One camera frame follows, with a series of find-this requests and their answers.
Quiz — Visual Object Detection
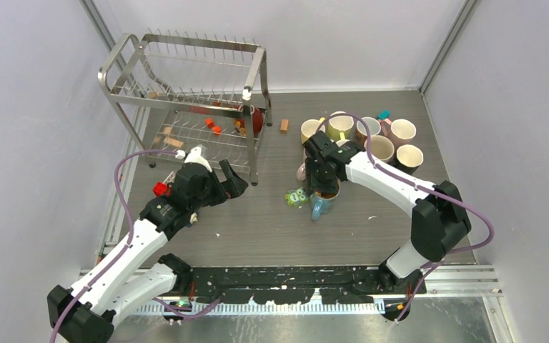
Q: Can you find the small wooden block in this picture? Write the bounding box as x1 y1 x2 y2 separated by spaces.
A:
280 119 289 134

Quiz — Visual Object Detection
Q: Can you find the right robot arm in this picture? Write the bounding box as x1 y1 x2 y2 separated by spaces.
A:
303 131 472 294

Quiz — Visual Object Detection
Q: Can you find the beige patterned mug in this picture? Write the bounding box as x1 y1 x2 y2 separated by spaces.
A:
364 135 395 163

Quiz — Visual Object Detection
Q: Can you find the steel two-tier dish rack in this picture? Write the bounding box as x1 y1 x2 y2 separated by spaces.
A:
98 30 273 184

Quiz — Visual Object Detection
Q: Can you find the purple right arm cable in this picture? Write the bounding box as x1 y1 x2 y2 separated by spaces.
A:
317 113 496 323

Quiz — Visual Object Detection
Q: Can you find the lime green mug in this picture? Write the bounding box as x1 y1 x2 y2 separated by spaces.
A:
327 111 355 141

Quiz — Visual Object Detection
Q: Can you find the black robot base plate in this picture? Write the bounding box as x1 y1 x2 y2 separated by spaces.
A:
166 266 426 304

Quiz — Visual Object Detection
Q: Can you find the yellow cup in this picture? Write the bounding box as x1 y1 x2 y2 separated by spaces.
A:
300 119 326 144

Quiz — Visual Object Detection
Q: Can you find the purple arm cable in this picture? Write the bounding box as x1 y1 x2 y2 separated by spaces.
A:
48 149 221 343
317 113 496 323

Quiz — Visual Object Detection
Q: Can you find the black cup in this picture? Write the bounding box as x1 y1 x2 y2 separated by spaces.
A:
390 144 424 175

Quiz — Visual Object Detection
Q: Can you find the pale pink marbled mug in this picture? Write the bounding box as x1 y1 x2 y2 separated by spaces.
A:
296 162 306 182

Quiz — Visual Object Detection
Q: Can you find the salmon floral mug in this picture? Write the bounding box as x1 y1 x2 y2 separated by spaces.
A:
353 116 381 146

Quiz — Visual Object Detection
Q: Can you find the pink faceted mug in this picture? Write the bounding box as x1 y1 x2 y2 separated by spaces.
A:
380 119 417 149

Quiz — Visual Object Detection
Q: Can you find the white grid brick piece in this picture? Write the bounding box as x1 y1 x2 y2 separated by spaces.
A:
164 171 175 184

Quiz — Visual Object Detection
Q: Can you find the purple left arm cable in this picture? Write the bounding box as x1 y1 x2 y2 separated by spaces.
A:
48 149 221 343

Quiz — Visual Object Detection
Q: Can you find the blue patterned mug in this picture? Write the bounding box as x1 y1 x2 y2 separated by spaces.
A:
310 192 339 221

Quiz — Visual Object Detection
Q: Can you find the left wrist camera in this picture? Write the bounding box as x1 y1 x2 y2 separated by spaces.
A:
174 144 212 172

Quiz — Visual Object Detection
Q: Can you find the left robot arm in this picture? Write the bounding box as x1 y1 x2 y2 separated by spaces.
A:
47 159 248 342

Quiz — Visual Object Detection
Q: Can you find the colourful brick toy car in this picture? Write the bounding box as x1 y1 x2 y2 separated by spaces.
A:
152 182 170 197

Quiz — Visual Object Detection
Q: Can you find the green owl toy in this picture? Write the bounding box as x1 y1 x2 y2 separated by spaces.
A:
285 187 309 207

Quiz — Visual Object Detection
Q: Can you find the small teal block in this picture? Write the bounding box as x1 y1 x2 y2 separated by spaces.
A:
377 110 390 120

